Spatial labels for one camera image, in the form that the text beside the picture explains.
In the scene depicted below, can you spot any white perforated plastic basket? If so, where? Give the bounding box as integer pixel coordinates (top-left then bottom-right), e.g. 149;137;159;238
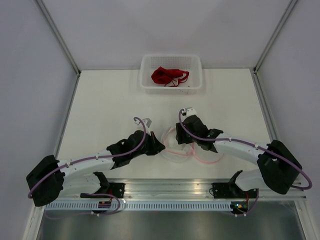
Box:
138;54;203;95

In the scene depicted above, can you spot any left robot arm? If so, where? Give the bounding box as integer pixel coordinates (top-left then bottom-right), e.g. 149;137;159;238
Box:
26;130;166;207

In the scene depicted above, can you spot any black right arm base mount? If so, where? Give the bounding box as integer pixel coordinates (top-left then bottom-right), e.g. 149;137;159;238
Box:
212;182;258;199

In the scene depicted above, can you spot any aluminium frame post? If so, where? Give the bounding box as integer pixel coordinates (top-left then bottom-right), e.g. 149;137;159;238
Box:
34;0;81;76
252;0;299;75

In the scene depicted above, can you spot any red bra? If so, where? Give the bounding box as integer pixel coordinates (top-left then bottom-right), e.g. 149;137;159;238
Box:
151;66;190;87

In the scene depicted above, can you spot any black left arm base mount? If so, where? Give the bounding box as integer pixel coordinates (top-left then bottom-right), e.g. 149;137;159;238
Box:
80;182;126;199

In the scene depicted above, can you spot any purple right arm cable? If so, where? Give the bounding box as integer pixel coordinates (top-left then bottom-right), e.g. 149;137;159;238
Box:
177;108;313;190

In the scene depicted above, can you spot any white slotted cable duct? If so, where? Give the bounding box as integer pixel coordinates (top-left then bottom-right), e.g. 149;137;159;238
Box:
45;200;232;212

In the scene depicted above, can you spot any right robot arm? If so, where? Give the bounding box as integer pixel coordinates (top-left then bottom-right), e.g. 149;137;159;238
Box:
175;115;302;198

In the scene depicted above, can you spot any right aluminium frame post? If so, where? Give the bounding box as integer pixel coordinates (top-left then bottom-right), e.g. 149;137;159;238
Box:
252;0;299;75

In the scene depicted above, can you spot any left aluminium frame post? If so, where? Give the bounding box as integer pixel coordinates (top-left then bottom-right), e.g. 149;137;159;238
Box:
34;0;81;76

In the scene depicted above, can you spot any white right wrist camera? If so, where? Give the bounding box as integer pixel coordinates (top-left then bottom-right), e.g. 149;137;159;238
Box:
181;107;197;117

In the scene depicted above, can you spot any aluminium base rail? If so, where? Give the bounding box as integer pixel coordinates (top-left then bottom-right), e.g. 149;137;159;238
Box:
59;179;306;201

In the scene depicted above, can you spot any white mesh laundry bag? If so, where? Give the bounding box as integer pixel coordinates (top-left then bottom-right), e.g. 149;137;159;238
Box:
160;126;225;165

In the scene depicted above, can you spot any white padded bra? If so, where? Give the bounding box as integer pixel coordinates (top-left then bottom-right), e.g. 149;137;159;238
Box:
164;131;179;150

